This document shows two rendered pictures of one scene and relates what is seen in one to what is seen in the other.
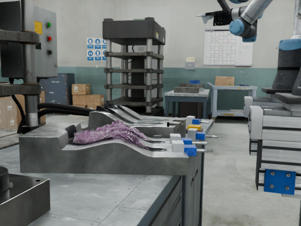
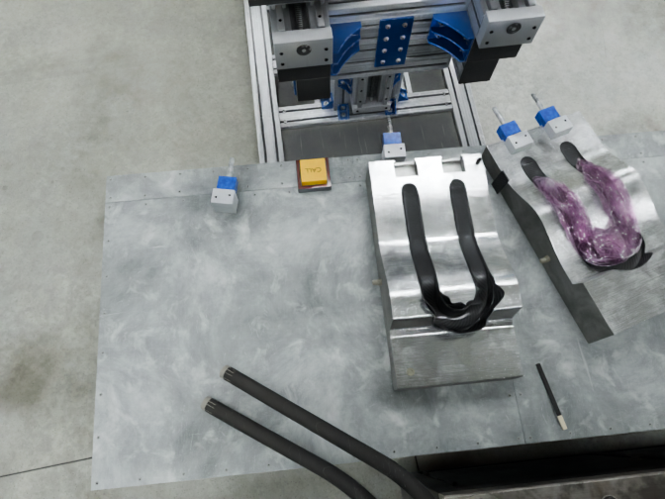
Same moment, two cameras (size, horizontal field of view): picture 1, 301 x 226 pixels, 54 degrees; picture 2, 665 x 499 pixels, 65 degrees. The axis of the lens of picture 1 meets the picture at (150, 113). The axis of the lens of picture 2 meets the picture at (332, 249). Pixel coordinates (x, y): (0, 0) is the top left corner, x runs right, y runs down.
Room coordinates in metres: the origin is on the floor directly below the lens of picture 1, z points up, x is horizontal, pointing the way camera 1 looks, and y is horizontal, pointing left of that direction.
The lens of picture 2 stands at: (1.70, 0.33, 1.95)
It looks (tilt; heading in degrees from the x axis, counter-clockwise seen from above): 70 degrees down; 245
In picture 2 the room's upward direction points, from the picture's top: 2 degrees clockwise
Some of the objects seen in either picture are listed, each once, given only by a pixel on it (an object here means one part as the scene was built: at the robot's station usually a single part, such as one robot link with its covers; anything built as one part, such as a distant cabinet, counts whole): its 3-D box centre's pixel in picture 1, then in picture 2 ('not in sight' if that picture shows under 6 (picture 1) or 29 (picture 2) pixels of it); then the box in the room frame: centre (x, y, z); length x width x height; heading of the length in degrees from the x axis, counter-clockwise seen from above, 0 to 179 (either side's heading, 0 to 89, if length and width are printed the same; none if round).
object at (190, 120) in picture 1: (198, 121); (228, 182); (1.69, -0.28, 0.83); 0.13 x 0.05 x 0.05; 62
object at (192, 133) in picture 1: (203, 136); (391, 139); (1.29, -0.24, 0.83); 0.13 x 0.05 x 0.05; 71
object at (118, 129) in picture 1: (111, 132); (595, 208); (0.98, 0.13, 0.90); 0.26 x 0.18 x 0.08; 89
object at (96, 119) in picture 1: (127, 123); (440, 263); (1.34, 0.11, 0.87); 0.50 x 0.26 x 0.14; 72
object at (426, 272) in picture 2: (129, 114); (449, 249); (1.32, 0.09, 0.92); 0.35 x 0.16 x 0.09; 72
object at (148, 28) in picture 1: (138, 78); not in sight; (5.91, 0.26, 1.03); 1.54 x 0.94 x 2.06; 168
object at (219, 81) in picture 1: (224, 82); not in sight; (6.98, -1.74, 0.94); 0.41 x 0.33 x 0.29; 85
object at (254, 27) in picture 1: (248, 31); not in sight; (1.63, -0.52, 1.34); 0.11 x 0.08 x 0.11; 139
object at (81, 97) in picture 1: (88, 99); not in sight; (7.87, 1.67, 0.42); 0.86 x 0.33 x 0.83; 78
